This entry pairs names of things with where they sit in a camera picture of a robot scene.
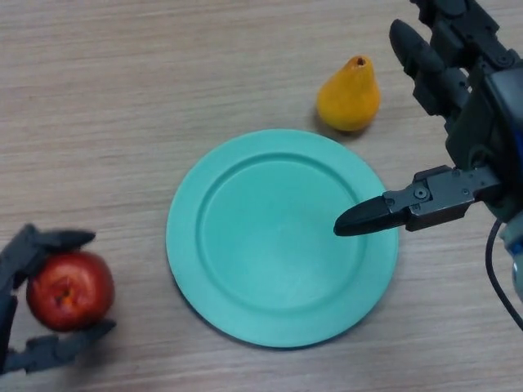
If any green round plate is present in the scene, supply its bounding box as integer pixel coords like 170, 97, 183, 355
165, 129, 400, 349

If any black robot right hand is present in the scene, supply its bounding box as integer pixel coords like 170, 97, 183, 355
333, 0, 523, 237

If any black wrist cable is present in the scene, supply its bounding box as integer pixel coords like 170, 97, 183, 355
485, 218, 523, 332

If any yellow orange pear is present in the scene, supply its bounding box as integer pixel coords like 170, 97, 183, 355
317, 56, 382, 132

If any red apple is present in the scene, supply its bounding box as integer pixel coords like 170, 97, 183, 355
25, 251, 115, 332

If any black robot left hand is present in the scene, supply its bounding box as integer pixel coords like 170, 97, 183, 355
0, 223, 118, 376

